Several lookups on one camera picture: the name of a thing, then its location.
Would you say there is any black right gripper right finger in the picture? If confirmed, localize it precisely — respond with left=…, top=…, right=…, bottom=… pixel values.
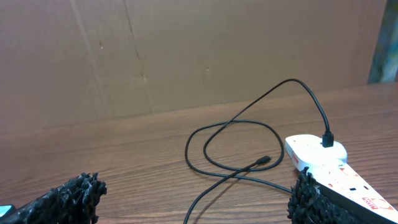
left=287, top=167, right=364, bottom=224

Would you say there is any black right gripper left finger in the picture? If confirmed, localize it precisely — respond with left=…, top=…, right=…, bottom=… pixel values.
left=1, top=173, right=107, bottom=224

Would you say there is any blue Samsung Galaxy smartphone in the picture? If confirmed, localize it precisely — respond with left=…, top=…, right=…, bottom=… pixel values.
left=0, top=205, right=16, bottom=218

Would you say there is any white charger adapter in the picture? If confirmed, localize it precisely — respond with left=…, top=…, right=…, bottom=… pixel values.
left=285, top=134, right=348, bottom=165

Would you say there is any white power strip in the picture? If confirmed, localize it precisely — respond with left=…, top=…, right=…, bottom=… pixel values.
left=290, top=157, right=397, bottom=223

